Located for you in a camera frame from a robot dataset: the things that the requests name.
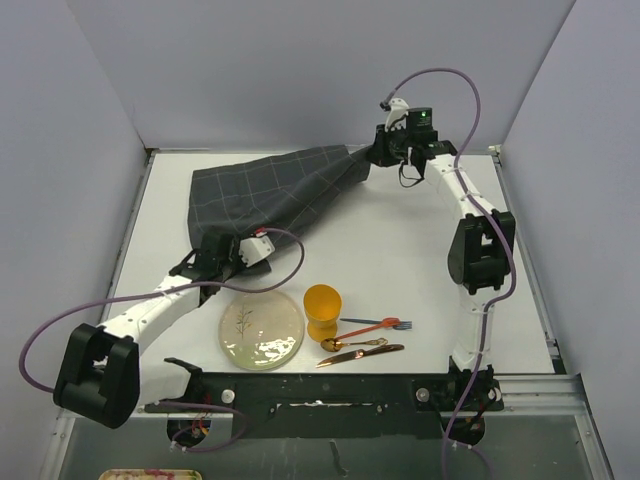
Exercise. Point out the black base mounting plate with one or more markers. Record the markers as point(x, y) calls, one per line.
point(338, 406)

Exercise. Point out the blue plastic fork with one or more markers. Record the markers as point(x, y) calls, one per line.
point(404, 325)

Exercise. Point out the orange plastic cup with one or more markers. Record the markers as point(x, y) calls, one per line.
point(322, 306)

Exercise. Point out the beige plate with plant motif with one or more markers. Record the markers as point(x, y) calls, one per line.
point(259, 332)

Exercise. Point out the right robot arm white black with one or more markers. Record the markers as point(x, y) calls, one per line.
point(480, 257)

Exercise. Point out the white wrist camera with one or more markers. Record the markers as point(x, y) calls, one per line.
point(256, 248)
point(396, 109)

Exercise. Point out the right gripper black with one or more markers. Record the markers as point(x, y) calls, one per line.
point(379, 154)

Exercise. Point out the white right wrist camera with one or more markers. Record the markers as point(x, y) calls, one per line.
point(396, 109)

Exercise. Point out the orange plastic fork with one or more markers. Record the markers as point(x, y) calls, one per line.
point(367, 327)

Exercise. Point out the dark grey checked cloth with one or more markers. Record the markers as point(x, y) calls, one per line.
point(291, 192)

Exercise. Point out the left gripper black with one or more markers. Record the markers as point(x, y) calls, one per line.
point(235, 252)

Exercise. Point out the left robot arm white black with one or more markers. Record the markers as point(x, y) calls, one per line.
point(101, 377)

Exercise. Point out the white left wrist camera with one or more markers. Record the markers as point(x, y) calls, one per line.
point(256, 248)

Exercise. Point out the copper metal knife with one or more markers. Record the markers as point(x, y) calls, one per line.
point(359, 354)

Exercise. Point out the gold metal spoon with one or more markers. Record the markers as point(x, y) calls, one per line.
point(335, 345)

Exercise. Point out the floral tray edge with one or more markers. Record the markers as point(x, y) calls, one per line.
point(150, 474)

